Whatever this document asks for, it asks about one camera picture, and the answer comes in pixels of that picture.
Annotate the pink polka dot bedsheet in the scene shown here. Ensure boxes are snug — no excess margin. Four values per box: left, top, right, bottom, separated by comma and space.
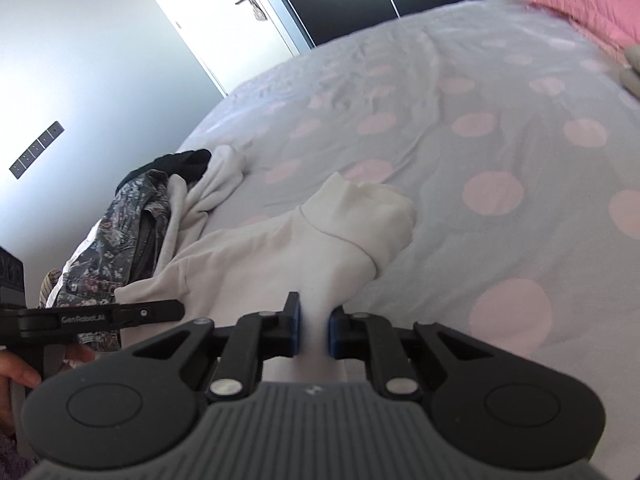
50, 0, 640, 401

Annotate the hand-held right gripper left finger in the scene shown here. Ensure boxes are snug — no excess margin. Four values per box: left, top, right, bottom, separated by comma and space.
127, 291, 303, 403

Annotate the beige cloth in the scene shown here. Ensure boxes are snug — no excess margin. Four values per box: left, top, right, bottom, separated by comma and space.
619, 44, 640, 98

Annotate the white long-sleeve shirt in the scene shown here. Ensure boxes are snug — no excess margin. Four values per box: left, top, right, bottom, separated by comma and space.
114, 171, 418, 386

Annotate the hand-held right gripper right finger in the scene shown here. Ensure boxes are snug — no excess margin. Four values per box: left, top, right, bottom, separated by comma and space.
327, 305, 501, 403

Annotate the black garment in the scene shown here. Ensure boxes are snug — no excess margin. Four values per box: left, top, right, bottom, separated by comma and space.
117, 148, 213, 193

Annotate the person's left hand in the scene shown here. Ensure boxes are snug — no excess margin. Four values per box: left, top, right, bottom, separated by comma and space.
0, 344, 97, 433

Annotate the brown striped garment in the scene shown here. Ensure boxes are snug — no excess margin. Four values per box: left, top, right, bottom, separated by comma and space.
37, 267, 64, 309

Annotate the floral denim garment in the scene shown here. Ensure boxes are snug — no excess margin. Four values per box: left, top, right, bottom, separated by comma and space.
52, 170, 173, 351

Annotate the white fleece garment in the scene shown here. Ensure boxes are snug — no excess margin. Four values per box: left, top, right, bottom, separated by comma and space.
150, 145, 248, 286

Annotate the dark wall switch panel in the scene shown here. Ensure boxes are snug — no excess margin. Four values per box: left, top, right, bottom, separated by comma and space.
9, 121, 66, 180

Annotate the white door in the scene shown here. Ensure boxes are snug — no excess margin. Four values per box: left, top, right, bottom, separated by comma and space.
127, 0, 312, 98

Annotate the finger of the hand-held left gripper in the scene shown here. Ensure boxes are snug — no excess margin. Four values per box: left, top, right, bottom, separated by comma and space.
112, 299, 185, 326

